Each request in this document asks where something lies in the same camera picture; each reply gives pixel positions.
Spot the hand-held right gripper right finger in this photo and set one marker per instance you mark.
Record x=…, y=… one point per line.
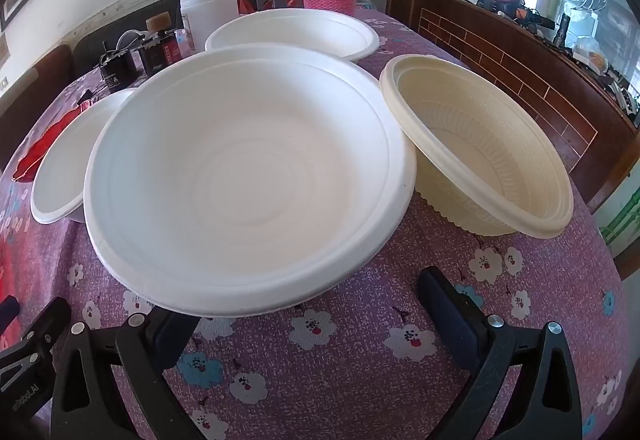
x=450, y=315

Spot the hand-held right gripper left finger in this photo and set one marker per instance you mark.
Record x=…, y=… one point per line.
x=172, y=337

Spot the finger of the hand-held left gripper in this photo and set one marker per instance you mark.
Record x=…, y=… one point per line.
x=35, y=360
x=7, y=312

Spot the red plate with gold rim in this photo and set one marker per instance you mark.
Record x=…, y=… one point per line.
x=40, y=150

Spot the large white paper bowl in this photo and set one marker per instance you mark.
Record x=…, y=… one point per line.
x=240, y=180

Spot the purple floral tablecloth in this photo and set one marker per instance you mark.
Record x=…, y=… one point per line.
x=350, y=360

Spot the cream plastic bowl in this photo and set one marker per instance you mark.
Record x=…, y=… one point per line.
x=480, y=145

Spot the green plastic rack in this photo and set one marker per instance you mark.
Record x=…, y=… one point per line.
x=622, y=220

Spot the brown armchair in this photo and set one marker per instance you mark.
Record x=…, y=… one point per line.
x=35, y=85

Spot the black power plug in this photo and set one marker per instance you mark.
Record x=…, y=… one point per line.
x=90, y=94

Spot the wooden partition cabinet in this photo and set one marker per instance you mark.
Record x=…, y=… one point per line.
x=525, y=85

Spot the black cylindrical motor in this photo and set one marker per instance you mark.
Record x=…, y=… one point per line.
x=117, y=73

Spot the brown capped motor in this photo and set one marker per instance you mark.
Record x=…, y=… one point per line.
x=157, y=50

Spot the black sofa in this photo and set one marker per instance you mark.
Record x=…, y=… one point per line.
x=95, y=33

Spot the black flashlight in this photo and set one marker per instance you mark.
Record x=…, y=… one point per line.
x=563, y=30

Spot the white plastic jar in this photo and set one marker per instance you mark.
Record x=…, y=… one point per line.
x=207, y=15

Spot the red plastic bag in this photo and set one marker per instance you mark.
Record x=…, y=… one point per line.
x=245, y=4

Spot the wall socket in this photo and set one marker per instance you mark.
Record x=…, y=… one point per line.
x=4, y=84

